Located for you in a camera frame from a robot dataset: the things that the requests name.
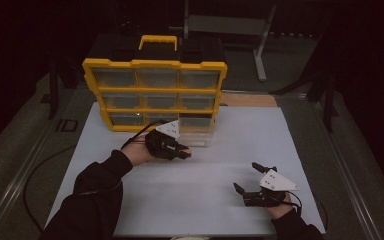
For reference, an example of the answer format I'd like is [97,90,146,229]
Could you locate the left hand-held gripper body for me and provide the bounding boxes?
[144,120,181,162]

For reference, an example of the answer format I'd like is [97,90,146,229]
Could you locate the yellow drawer organizer cabinet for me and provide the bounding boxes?
[81,34,229,134]

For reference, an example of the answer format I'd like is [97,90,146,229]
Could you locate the wooden board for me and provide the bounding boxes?
[219,92,278,108]

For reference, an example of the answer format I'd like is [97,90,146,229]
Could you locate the black stand leg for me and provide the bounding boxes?
[47,61,61,121]
[269,66,340,134]

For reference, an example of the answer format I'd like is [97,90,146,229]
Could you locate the person's left hand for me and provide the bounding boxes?
[120,134,161,167]

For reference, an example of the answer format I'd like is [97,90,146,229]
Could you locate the grey metal stand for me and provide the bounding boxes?
[169,0,278,83]

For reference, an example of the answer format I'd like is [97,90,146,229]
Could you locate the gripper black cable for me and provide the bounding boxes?
[23,119,163,234]
[284,191,330,232]

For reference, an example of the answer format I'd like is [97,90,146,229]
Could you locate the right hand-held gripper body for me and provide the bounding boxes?
[242,169,300,208]

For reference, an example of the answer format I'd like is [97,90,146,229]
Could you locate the metal frame rail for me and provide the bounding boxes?
[308,98,381,240]
[0,88,81,240]

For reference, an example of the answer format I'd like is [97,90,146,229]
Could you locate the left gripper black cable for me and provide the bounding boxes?
[23,119,163,234]

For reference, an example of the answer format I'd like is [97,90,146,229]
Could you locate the clear plastic drawer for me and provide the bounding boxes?
[178,114,216,148]

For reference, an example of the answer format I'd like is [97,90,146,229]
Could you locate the person's right hand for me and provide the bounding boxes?
[266,199,295,221]

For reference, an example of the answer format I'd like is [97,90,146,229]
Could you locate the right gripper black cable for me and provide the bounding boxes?
[284,191,330,232]

